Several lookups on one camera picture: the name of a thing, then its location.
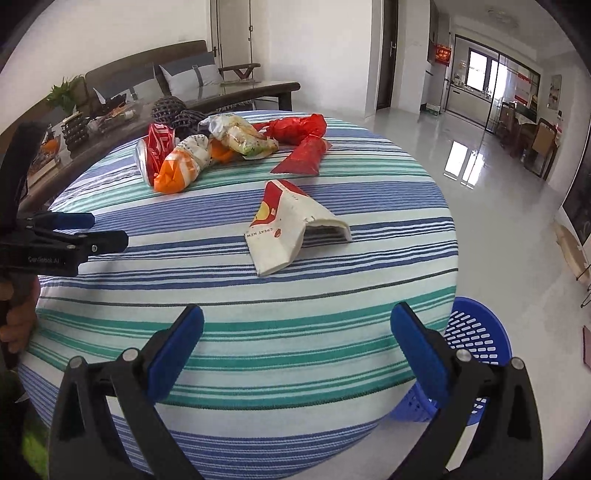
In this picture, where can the white door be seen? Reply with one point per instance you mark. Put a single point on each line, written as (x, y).
(231, 32)

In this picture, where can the striped tablecloth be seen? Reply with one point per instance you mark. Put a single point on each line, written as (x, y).
(277, 300)

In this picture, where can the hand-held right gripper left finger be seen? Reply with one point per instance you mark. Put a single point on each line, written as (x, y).
(178, 355)

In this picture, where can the red flat snack packet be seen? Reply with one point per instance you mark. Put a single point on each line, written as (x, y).
(304, 157)

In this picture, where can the brown sofa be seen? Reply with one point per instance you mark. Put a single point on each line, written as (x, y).
(120, 69)

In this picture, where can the blue plastic basket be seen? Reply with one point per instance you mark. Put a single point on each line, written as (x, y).
(475, 323)

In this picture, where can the beige television stand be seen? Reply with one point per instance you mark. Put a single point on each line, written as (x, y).
(570, 249)

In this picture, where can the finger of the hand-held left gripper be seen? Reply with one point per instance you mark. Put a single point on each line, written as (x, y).
(106, 242)
(74, 220)

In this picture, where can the red wall sign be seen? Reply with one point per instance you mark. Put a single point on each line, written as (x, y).
(438, 54)

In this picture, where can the glass sliding door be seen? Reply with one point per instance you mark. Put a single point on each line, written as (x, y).
(489, 78)

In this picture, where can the black woven ball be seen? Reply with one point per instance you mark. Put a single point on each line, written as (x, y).
(187, 122)
(166, 110)

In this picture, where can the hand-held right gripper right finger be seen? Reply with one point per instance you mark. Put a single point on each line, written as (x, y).
(420, 355)

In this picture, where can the black woven pot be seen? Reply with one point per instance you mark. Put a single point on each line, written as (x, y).
(76, 131)

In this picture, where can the person's left hand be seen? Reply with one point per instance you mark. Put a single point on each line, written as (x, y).
(18, 330)

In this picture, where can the cream clear bread wrapper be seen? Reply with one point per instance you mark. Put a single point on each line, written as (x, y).
(251, 143)

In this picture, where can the wooden armchair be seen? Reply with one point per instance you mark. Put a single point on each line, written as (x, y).
(240, 71)

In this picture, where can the wooden dining chair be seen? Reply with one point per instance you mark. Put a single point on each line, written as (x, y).
(545, 147)

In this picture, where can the green potted plant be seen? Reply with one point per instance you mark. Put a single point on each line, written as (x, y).
(64, 94)

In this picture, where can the dark wooden coffee table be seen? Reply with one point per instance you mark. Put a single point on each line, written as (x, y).
(92, 147)

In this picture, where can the black television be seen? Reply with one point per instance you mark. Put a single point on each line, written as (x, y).
(579, 189)

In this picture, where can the orange white wrapper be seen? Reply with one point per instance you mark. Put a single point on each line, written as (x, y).
(180, 166)

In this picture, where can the crushed red soda can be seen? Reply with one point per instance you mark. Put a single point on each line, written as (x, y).
(154, 147)

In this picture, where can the red plastic bag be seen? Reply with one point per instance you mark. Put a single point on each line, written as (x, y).
(295, 127)

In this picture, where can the dark wooden door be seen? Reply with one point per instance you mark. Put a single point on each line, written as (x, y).
(388, 55)

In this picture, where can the framed wall picture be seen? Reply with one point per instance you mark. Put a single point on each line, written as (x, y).
(555, 91)

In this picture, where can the grey white pillow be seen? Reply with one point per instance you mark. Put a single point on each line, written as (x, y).
(122, 90)
(194, 76)

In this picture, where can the orange fruit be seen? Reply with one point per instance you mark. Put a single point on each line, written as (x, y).
(51, 145)

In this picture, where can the white red paper carton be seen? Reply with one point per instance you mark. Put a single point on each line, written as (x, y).
(277, 221)

